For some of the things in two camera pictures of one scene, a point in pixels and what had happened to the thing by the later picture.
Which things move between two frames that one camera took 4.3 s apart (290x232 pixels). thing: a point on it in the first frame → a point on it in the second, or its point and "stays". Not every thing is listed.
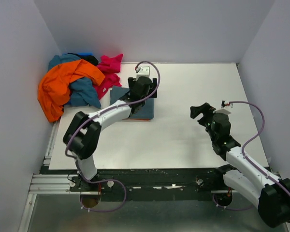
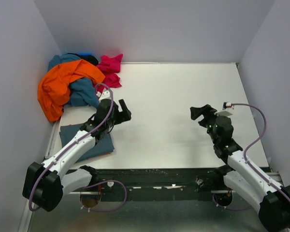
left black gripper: (131, 82) → (123, 116)
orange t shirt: (54, 90) stays
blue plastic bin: (85, 53) stays
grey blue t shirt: (146, 111) → (104, 146)
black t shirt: (90, 59) stays
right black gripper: (195, 110) stays
